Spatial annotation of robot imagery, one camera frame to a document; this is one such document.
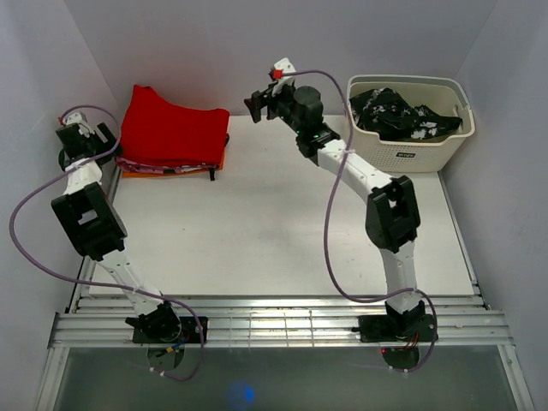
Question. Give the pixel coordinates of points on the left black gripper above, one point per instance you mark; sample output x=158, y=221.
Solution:
x=110, y=143

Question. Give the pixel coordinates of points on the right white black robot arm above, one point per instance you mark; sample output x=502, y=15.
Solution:
x=392, y=218

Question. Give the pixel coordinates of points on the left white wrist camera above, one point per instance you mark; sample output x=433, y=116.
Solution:
x=78, y=119

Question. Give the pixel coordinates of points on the pink camouflage folded trousers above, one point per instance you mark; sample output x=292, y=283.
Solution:
x=140, y=168

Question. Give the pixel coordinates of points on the black white floral trousers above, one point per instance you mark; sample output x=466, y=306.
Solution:
x=385, y=112

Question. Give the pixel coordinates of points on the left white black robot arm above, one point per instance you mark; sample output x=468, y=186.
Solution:
x=95, y=229

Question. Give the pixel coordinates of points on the red trousers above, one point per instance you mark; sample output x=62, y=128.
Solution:
x=147, y=109

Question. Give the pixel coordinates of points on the aluminium rail frame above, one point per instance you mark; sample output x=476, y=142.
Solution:
x=290, y=321

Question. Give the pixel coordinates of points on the cream perforated plastic basket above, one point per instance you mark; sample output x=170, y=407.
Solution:
x=444, y=96

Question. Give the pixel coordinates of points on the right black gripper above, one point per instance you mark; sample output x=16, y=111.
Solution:
x=259, y=101

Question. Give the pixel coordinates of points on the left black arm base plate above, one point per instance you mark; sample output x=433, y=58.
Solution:
x=190, y=334

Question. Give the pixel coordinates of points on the orange folded trousers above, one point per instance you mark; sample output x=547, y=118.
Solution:
x=194, y=146

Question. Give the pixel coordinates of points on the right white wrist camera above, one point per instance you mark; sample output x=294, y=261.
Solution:
x=282, y=74

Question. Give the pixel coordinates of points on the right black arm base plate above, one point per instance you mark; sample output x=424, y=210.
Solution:
x=383, y=329

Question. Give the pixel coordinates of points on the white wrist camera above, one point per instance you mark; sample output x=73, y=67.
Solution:
x=282, y=74
x=78, y=119

